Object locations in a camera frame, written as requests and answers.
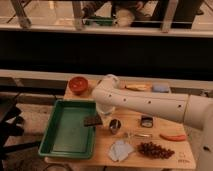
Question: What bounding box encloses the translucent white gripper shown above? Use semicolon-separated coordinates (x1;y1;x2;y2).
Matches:
97;105;115;127

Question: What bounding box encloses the black rectangular eraser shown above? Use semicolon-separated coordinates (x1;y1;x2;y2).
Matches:
84;115;102;127

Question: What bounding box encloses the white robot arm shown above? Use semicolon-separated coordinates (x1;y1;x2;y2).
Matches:
92;74;213;171

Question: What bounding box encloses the green plastic tray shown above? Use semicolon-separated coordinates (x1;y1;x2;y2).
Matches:
39;100;96;159

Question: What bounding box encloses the metal cup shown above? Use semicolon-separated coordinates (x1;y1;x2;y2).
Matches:
109;119;121;134

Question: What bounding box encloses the wooden board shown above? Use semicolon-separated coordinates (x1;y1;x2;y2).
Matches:
44;78;198;170

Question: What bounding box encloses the light blue cloth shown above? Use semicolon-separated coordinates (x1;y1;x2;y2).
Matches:
108;140;134;162

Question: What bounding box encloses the metal spoon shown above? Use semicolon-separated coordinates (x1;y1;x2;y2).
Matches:
124;132;152;138

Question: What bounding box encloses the black tape measure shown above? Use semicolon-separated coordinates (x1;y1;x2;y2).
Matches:
140;115;153;128

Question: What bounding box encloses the red bowl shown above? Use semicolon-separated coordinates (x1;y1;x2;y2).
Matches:
68;76;88;94

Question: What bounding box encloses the dark grape bunch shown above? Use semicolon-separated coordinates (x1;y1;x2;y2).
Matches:
138;142;175;159

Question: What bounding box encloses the black office chair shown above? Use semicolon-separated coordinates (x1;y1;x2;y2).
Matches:
0;98;40;171

